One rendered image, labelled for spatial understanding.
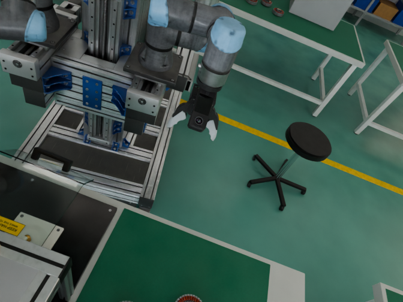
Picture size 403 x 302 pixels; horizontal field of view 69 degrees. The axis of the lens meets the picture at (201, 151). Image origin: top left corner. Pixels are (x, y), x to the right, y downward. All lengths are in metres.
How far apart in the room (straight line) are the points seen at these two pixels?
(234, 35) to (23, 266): 0.65
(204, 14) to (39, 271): 0.67
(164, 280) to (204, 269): 0.15
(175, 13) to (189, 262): 0.82
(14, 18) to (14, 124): 1.66
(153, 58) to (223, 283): 0.91
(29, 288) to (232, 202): 1.74
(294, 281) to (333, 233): 1.35
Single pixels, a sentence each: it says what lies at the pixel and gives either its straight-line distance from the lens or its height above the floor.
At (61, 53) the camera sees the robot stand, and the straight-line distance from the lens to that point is 1.48.
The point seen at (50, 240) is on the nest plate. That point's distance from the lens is 1.10.
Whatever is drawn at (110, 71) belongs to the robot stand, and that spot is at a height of 0.94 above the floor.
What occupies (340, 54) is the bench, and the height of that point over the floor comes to 0.74.
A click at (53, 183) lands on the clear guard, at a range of 0.86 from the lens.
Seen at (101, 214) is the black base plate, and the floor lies 0.77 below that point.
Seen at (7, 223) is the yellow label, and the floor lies 1.07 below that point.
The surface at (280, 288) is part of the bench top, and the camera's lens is 1.25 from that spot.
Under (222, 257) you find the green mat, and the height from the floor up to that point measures 0.75.
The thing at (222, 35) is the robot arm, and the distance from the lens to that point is 0.68.
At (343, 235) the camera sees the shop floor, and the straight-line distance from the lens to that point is 2.65.
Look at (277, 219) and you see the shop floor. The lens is 2.36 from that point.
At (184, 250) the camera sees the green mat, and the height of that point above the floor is 0.75.
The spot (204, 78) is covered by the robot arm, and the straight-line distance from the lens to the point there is 0.74.
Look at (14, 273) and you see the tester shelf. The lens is 0.72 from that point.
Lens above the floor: 1.79
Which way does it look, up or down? 47 degrees down
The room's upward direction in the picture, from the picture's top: 25 degrees clockwise
